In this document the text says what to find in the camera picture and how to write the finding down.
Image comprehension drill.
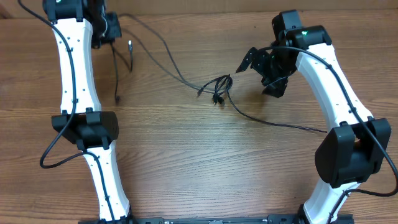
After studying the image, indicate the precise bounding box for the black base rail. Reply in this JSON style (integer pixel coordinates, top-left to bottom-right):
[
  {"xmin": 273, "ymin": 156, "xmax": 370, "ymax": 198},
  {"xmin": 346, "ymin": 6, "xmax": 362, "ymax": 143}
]
[{"xmin": 77, "ymin": 213, "xmax": 355, "ymax": 224}]

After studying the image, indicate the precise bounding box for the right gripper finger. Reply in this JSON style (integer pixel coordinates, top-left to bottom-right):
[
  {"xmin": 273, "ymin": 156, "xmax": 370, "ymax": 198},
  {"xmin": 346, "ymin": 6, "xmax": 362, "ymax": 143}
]
[
  {"xmin": 236, "ymin": 47, "xmax": 264, "ymax": 73},
  {"xmin": 262, "ymin": 77, "xmax": 288, "ymax": 98}
]

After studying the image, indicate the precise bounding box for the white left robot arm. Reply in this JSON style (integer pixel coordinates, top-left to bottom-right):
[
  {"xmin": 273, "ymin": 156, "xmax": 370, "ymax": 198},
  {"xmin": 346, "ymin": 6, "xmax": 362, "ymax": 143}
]
[{"xmin": 43, "ymin": 0, "xmax": 134, "ymax": 223}]

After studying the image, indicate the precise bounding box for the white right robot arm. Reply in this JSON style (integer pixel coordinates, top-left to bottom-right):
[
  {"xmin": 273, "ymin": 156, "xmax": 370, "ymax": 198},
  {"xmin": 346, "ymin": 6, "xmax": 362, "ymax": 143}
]
[{"xmin": 238, "ymin": 10, "xmax": 391, "ymax": 223}]

